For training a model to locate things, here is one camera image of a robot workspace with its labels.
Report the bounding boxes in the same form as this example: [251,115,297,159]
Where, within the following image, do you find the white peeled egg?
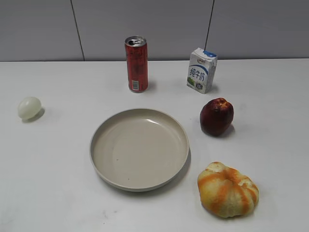
[17,97,42,120]

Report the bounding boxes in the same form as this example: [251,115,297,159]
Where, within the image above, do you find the red soda can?
[125,36,148,92]

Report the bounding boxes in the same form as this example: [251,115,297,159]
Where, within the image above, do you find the beige round plate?
[89,108,190,192]

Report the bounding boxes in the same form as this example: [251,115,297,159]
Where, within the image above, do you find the white blue milk carton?
[187,48,217,94]

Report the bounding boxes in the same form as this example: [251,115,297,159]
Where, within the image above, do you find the dark red apple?
[200,98,234,136]

